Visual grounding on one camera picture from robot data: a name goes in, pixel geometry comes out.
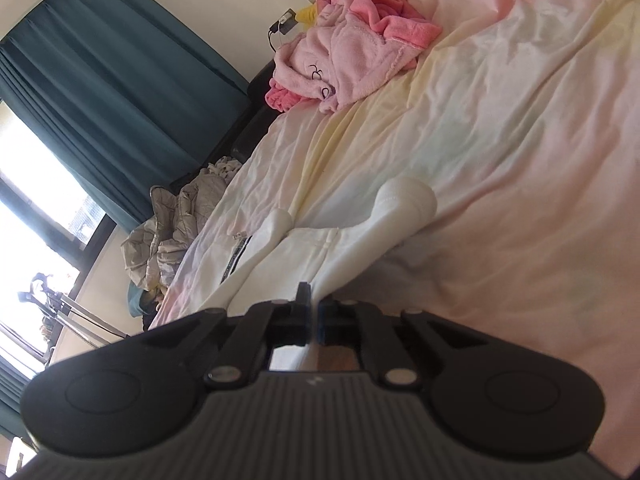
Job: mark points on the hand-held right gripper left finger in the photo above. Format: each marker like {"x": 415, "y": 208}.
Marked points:
{"x": 303, "y": 320}

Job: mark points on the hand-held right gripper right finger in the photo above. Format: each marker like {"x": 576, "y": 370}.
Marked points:
{"x": 330, "y": 322}

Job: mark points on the white hooded sweatshirt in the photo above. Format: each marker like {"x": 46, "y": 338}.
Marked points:
{"x": 320, "y": 260}

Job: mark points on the grey quilted jacket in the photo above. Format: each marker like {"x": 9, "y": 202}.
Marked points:
{"x": 170, "y": 225}

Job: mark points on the black armchair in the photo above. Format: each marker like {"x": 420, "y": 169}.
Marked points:
{"x": 250, "y": 120}

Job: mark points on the garment steamer stand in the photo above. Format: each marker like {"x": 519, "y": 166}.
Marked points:
{"x": 75, "y": 310}

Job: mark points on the pastel bed sheet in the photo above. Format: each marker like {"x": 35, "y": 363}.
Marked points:
{"x": 500, "y": 135}

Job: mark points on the pink fleece robe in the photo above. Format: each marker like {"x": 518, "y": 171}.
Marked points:
{"x": 345, "y": 55}

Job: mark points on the blue curtain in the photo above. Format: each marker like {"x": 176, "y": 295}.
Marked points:
{"x": 115, "y": 70}
{"x": 15, "y": 390}

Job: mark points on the dark framed window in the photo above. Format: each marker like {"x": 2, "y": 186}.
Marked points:
{"x": 35, "y": 185}

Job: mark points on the yellow plush toy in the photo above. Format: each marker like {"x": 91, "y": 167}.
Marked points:
{"x": 306, "y": 14}

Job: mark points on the wall socket with charger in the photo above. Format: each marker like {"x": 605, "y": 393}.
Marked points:
{"x": 283, "y": 22}

